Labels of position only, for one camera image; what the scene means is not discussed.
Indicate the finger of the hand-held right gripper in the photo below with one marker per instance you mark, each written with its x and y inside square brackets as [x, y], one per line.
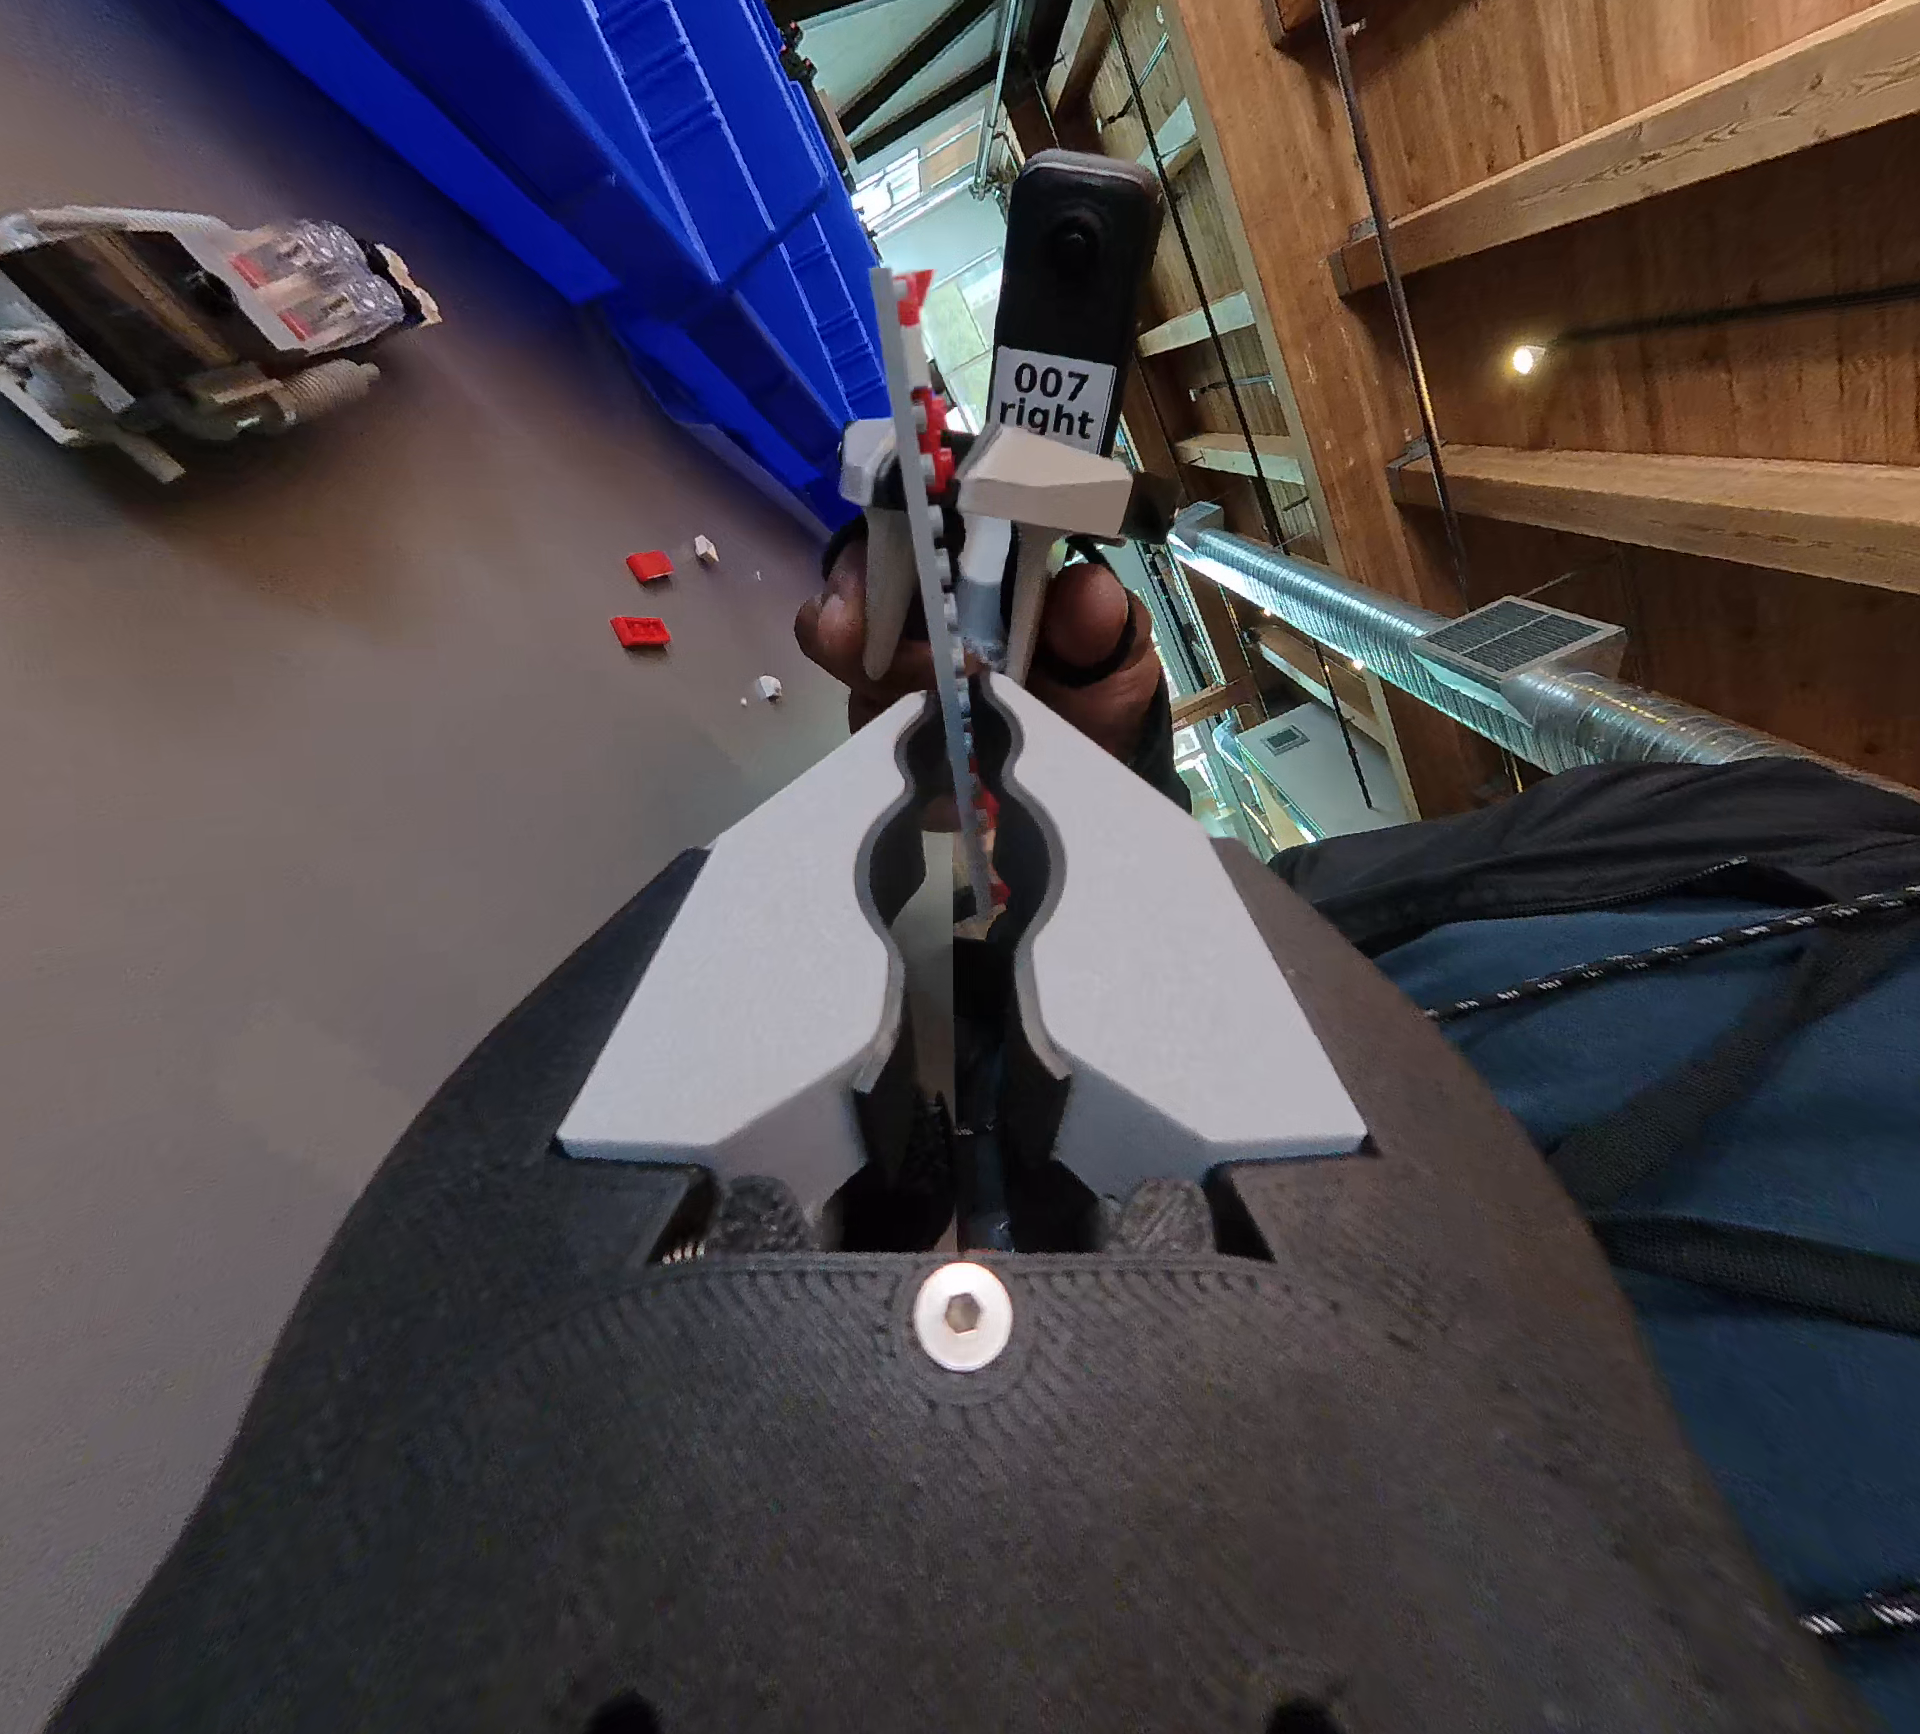
[870, 467]
[1050, 483]

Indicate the thin threaded metal rod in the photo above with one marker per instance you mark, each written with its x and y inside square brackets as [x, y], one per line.
[1364, 188]

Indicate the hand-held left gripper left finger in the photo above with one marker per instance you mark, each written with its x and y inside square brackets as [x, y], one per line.
[720, 998]

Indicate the silver ventilation duct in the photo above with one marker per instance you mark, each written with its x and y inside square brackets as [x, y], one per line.
[1351, 608]

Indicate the person's dark clothing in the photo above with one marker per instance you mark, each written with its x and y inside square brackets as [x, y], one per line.
[1650, 1165]

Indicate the square duct vent grille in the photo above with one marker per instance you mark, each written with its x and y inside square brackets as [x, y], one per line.
[1515, 651]

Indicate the person's right hand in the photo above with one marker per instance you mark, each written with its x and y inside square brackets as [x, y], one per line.
[1111, 685]

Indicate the grey black brick model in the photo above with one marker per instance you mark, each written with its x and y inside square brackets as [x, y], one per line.
[180, 338]

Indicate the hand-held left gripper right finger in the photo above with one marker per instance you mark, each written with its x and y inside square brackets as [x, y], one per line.
[1184, 998]

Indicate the small red brick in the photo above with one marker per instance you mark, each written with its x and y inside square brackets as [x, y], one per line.
[641, 632]
[648, 567]

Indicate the white ceiling air vent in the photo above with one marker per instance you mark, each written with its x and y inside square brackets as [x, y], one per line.
[1291, 759]

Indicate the long grey brick plate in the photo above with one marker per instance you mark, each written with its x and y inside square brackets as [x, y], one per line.
[901, 415]

